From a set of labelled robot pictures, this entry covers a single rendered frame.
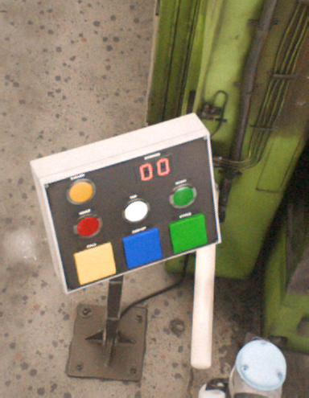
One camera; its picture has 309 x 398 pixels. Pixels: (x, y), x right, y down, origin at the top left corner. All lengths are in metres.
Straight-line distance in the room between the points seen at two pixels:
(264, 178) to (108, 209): 0.64
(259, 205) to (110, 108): 0.87
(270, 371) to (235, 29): 0.65
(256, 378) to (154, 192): 0.46
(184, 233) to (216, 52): 0.36
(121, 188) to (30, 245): 1.22
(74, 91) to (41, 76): 0.11
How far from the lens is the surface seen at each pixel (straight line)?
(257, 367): 1.83
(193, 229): 2.19
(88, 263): 2.15
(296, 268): 2.61
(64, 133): 3.43
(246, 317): 3.22
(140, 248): 2.17
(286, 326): 3.01
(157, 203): 2.13
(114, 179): 2.06
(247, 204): 2.76
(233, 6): 2.04
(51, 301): 3.21
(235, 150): 2.46
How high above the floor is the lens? 3.02
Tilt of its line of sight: 65 degrees down
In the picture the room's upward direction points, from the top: 8 degrees clockwise
